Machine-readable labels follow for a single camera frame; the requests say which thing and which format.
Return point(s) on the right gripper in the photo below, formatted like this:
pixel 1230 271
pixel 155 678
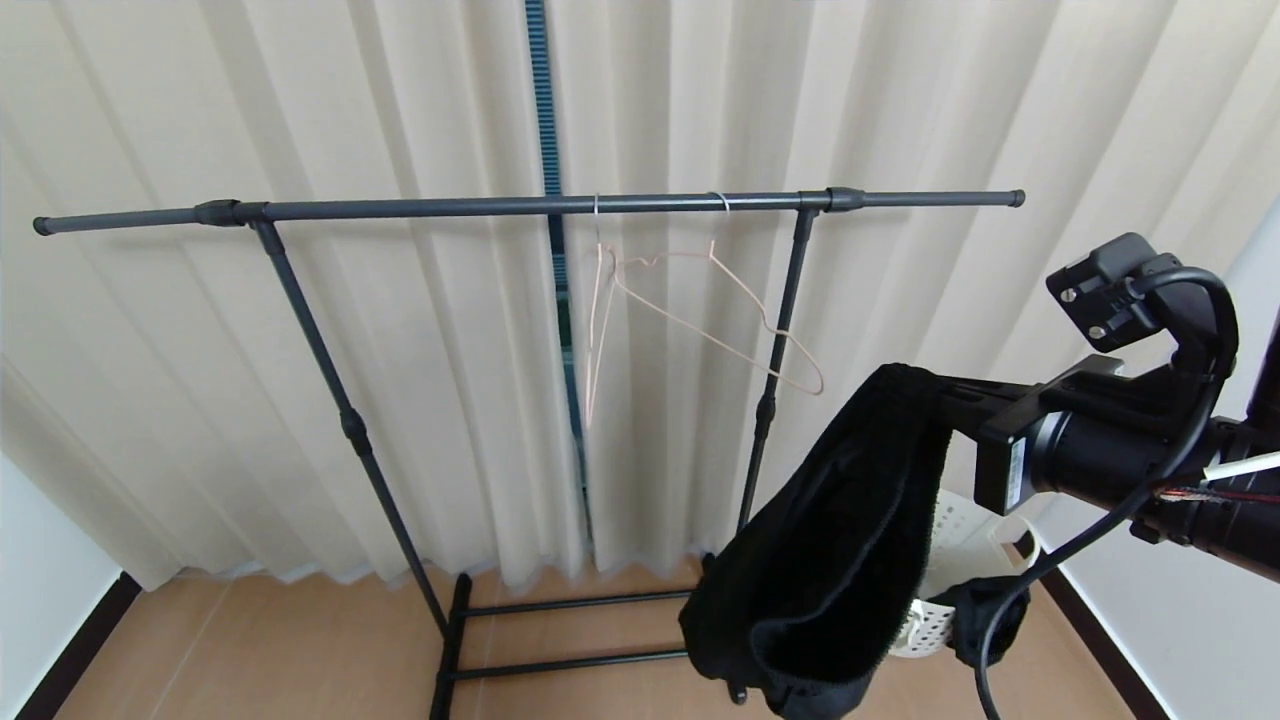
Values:
pixel 1090 450

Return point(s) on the black t-shirt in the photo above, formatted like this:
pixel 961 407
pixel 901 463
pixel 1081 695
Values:
pixel 1012 620

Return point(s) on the black shorts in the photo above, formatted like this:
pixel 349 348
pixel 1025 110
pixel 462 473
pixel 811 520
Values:
pixel 830 560

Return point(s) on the pink clothes hanger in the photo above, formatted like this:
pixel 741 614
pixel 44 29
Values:
pixel 594 340
pixel 700 334

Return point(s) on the white laundry basket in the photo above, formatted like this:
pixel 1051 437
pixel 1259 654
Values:
pixel 925 630

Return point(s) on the black clothes rack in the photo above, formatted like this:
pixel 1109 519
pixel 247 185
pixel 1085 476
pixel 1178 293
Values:
pixel 400 211

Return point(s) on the beige curtain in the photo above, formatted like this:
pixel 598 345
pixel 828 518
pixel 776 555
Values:
pixel 300 100

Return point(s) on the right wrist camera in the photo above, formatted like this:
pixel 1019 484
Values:
pixel 1110 285

